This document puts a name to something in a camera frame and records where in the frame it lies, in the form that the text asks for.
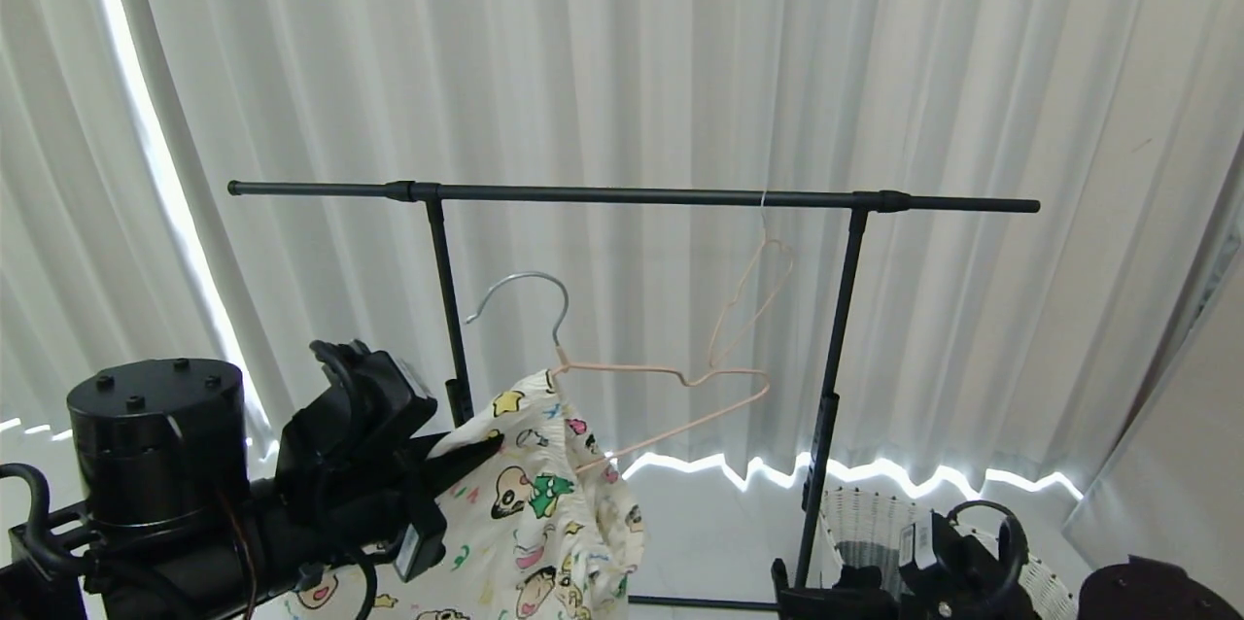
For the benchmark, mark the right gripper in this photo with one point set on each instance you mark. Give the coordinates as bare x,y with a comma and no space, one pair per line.
884,596

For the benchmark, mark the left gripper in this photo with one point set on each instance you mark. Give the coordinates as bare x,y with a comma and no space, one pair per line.
369,533

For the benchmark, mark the cream printed garment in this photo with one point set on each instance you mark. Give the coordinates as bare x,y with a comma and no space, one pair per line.
544,523

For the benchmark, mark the pink clothes hanger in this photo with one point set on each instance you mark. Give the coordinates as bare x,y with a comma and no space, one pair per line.
743,294
632,369

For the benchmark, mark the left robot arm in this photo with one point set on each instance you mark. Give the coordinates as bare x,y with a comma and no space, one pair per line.
155,435

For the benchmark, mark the white laundry basket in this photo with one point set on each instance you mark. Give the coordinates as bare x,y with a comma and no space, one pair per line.
865,513

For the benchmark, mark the black clothes rack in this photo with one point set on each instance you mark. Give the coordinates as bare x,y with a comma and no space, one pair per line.
632,196

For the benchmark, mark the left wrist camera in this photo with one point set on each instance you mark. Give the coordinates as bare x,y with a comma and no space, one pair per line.
360,406

